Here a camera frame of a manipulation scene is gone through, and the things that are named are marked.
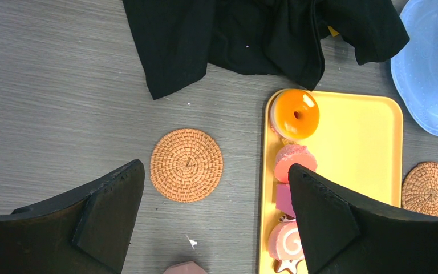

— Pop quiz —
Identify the left woven coaster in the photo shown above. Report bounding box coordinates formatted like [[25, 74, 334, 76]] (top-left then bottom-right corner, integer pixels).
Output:
[[150, 128, 224, 203]]

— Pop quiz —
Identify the black cloth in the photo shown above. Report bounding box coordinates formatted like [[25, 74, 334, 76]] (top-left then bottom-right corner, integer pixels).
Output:
[[123, 0, 409, 99]]

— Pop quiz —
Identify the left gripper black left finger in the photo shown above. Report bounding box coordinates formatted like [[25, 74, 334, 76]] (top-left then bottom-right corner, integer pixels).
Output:
[[0, 159, 145, 273]]

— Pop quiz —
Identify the blue three-tier cake stand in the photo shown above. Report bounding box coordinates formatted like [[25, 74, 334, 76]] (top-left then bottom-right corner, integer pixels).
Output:
[[390, 1, 438, 136]]

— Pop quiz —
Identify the pink mug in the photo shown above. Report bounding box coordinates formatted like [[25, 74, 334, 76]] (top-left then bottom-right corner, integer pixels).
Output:
[[164, 261, 207, 274]]

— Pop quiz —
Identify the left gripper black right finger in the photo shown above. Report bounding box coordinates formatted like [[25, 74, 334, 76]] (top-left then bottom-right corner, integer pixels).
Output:
[[289, 164, 438, 273]]

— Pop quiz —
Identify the woven coaster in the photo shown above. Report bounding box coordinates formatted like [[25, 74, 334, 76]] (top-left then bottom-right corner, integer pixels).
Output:
[[401, 162, 438, 217], [150, 128, 224, 203]]

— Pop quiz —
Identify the red round cake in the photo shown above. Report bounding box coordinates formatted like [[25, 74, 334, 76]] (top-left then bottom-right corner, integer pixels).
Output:
[[274, 144, 318, 184]]

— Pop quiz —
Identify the pink cube cake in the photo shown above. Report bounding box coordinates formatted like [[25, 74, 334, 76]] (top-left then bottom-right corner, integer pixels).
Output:
[[275, 183, 296, 219]]

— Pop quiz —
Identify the right woven coaster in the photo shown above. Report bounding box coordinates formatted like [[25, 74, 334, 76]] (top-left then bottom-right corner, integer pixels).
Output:
[[401, 162, 438, 217]]

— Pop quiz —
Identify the yellow tray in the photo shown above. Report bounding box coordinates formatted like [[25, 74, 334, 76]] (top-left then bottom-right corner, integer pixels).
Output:
[[258, 91, 403, 274]]

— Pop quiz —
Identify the orange donut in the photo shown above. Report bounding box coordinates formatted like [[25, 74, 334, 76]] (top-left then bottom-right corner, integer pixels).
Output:
[[269, 89, 320, 142]]

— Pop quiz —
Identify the brown star cookie left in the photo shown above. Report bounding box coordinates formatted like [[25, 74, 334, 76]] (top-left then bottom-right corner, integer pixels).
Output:
[[273, 259, 303, 274]]

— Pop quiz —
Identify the pink swirl roll cake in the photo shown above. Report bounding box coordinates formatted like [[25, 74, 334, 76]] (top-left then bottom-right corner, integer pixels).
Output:
[[267, 221, 304, 261]]

